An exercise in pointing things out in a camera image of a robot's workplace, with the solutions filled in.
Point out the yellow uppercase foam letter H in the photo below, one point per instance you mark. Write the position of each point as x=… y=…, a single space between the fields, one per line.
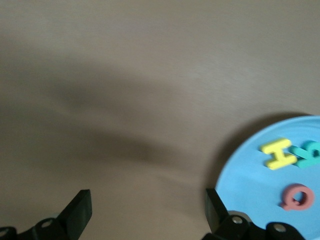
x=278 y=156

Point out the pink foam letter Q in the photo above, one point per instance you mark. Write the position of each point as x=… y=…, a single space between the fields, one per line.
x=307 y=202

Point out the teal foam letter R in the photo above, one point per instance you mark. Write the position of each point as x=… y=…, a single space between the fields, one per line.
x=308 y=162

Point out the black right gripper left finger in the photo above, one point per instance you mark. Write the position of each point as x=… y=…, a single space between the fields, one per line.
x=75 y=215

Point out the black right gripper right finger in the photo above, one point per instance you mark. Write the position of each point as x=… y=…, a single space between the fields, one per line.
x=217 y=220

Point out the blue plate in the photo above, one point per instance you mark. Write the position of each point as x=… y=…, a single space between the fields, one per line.
x=250 y=180

